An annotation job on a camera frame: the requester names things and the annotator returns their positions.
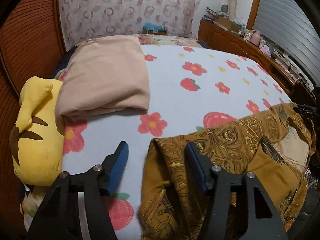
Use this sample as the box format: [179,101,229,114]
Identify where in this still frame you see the brown gold patterned garment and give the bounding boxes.
[139,103,316,239]

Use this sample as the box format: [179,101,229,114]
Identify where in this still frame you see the brown wooden louvered wardrobe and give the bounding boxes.
[1,0,66,236]

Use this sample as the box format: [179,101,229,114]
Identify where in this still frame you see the blue fluffy item on box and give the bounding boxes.
[142,22,167,35]

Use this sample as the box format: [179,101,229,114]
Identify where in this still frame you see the circle patterned lace curtain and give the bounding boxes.
[59,0,200,49]

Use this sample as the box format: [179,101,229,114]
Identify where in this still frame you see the floral rose bedspread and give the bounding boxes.
[75,34,202,51]

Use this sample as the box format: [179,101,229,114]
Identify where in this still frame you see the yellow plush toy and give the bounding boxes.
[9,76,64,186]

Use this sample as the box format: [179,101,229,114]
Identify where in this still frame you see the white strawberry flower blanket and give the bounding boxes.
[62,45,290,239]

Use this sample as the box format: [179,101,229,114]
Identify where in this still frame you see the grey window blind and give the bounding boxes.
[254,0,319,85]

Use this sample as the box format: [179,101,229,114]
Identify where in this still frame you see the stack of folded papers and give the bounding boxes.
[202,7,229,22]

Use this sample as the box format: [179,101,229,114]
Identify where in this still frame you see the folded beige cloth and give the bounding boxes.
[55,35,150,131]

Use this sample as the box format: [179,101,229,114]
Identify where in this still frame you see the pink jug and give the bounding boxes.
[250,30,261,47]

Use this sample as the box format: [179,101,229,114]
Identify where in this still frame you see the cardboard box on cabinet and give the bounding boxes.
[216,16,241,33]

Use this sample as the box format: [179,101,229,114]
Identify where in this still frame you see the brown wooden sideboard cabinet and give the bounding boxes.
[197,20,316,106]

